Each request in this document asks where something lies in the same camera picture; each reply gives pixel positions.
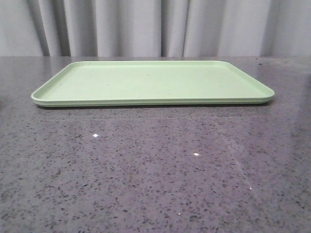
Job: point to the light green plastic tray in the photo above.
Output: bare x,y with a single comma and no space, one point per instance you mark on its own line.
130,83

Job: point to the grey curtain backdrop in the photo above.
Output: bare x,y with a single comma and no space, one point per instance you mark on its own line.
155,28

